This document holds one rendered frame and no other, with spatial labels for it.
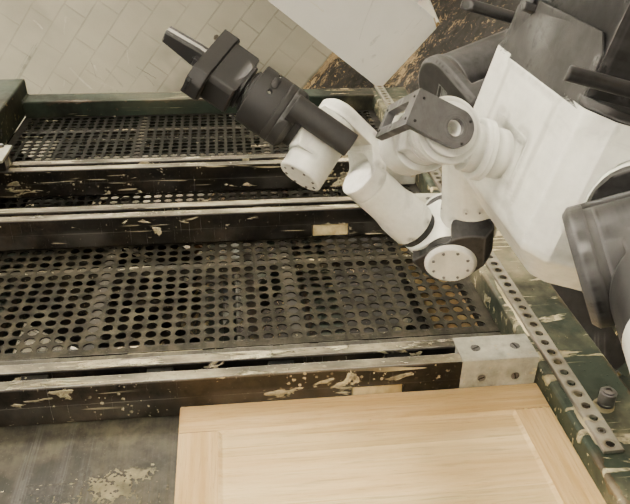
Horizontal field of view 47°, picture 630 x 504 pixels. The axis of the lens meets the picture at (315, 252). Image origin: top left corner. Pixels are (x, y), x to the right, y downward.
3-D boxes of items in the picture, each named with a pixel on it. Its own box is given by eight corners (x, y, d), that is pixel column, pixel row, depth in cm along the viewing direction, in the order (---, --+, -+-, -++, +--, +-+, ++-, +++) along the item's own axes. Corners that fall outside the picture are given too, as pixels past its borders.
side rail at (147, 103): (372, 127, 238) (374, 94, 232) (28, 135, 226) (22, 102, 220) (368, 118, 245) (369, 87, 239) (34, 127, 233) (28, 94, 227)
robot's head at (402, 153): (459, 126, 78) (384, 107, 76) (506, 109, 68) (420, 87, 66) (449, 185, 78) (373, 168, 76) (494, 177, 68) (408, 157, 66)
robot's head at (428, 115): (457, 125, 74) (393, 93, 73) (497, 111, 66) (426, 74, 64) (434, 181, 74) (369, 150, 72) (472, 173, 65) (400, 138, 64)
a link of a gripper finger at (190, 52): (168, 25, 97) (207, 52, 98) (163, 41, 99) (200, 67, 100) (162, 31, 96) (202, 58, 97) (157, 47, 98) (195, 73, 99)
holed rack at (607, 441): (623, 452, 98) (624, 449, 98) (603, 454, 98) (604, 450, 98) (383, 87, 240) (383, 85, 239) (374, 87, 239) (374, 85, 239)
